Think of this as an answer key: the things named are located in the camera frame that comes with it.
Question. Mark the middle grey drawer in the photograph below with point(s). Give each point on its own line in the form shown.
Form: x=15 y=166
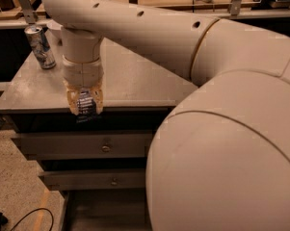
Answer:
x=96 y=179

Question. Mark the white bowl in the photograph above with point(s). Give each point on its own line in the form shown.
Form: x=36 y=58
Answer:
x=55 y=29

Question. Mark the grey drawer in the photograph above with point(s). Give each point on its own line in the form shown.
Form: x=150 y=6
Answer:
x=96 y=179
x=83 y=145

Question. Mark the silver blue energy drink can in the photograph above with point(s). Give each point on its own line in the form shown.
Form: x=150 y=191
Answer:
x=40 y=46

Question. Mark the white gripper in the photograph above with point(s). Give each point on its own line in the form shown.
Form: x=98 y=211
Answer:
x=82 y=71

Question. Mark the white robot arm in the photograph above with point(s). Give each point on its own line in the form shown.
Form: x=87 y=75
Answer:
x=220 y=161

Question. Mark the open bottom drawer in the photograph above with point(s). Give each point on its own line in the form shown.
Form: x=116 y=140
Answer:
x=105 y=210

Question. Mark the top grey drawer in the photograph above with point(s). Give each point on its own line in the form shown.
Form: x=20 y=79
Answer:
x=83 y=145

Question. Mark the dark blue rxbar wrapper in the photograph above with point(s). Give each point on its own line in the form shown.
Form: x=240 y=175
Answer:
x=86 y=107

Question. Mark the grey drawer cabinet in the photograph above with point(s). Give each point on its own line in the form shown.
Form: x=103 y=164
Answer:
x=137 y=96

